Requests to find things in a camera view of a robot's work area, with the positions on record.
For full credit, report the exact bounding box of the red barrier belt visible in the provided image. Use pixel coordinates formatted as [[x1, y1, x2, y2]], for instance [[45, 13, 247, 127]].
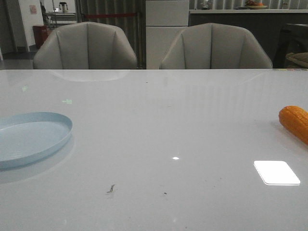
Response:
[[83, 13, 138, 19]]

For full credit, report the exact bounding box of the pink wall notice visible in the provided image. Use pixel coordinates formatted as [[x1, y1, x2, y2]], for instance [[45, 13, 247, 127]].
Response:
[[29, 5, 37, 14]]

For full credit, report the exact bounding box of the light blue round plate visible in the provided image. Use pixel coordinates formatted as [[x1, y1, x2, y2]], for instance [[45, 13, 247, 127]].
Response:
[[0, 112, 73, 169]]

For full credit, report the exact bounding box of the orange toy corn cob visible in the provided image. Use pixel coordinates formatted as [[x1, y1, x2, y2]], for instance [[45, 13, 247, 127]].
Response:
[[279, 105, 308, 144]]

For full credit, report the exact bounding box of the left grey upholstered chair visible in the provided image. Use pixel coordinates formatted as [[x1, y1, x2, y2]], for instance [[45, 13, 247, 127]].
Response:
[[33, 22, 137, 69]]

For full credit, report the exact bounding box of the white cabinet with drawers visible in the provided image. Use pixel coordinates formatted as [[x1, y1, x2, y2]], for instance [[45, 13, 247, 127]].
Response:
[[145, 0, 189, 69]]

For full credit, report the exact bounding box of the grey upholstered chair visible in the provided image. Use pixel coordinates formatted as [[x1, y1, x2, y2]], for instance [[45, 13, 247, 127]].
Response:
[[33, 22, 137, 69], [160, 23, 273, 69]]

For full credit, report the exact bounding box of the red waste bin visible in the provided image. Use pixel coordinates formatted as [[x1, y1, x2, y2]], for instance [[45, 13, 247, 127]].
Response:
[[32, 25, 48, 49]]

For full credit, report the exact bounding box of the fruit bowl on counter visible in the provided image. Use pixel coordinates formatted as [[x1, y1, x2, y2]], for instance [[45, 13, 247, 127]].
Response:
[[245, 0, 268, 10]]

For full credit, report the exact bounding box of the dark grey counter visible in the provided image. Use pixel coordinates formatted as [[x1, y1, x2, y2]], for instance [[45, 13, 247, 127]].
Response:
[[189, 10, 308, 62]]

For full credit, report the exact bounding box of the beige cushion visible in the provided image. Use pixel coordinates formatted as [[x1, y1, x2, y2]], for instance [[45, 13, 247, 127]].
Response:
[[286, 52, 308, 69]]

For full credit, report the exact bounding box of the metal folding table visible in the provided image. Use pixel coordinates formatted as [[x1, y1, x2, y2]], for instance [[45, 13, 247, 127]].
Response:
[[46, 12, 77, 29]]

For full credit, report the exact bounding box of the right grey upholstered chair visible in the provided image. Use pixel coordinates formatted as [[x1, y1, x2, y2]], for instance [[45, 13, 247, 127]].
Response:
[[160, 23, 273, 69]]

